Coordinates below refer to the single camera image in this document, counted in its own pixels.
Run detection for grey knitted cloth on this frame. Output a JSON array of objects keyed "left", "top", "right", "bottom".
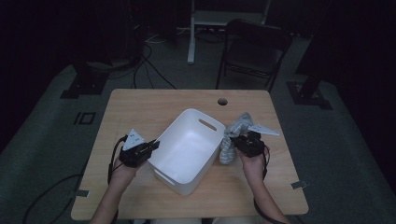
[{"left": 219, "top": 111, "right": 255, "bottom": 165}]

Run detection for hand-held gripper cable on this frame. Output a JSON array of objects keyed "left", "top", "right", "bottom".
[
  {"left": 252, "top": 145, "right": 272, "bottom": 224},
  {"left": 21, "top": 134, "right": 129, "bottom": 224}
]

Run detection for white metal desk frame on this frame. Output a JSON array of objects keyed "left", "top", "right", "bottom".
[{"left": 186, "top": 0, "right": 272, "bottom": 65}]

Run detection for person's right hand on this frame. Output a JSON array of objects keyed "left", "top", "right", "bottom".
[{"left": 240, "top": 151, "right": 269, "bottom": 185}]

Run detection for grey tape strip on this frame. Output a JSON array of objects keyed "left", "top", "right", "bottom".
[{"left": 290, "top": 180, "right": 309, "bottom": 190}]

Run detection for black cables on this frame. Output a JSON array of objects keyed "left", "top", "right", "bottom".
[{"left": 133, "top": 42, "right": 177, "bottom": 91}]

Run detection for right hand-held gripper cable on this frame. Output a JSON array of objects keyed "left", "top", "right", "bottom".
[{"left": 252, "top": 145, "right": 272, "bottom": 224}]

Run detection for black stand with flat base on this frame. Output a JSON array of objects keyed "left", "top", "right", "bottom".
[
  {"left": 59, "top": 59, "right": 110, "bottom": 100},
  {"left": 286, "top": 0, "right": 333, "bottom": 111}
]

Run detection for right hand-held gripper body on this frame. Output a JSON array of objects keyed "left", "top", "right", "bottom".
[{"left": 236, "top": 123, "right": 281, "bottom": 159}]

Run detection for white plastic basket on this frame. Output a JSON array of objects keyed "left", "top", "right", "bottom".
[{"left": 147, "top": 107, "right": 227, "bottom": 197}]

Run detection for left hand-held gripper cable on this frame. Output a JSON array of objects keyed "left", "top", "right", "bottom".
[{"left": 21, "top": 134, "right": 129, "bottom": 224}]

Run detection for black folding chair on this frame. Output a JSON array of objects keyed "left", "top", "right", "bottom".
[{"left": 215, "top": 19, "right": 294, "bottom": 93}]

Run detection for person's left hand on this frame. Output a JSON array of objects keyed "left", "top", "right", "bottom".
[{"left": 109, "top": 156, "right": 148, "bottom": 189}]

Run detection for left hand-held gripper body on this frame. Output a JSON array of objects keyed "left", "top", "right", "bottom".
[{"left": 119, "top": 128, "right": 154, "bottom": 169}]

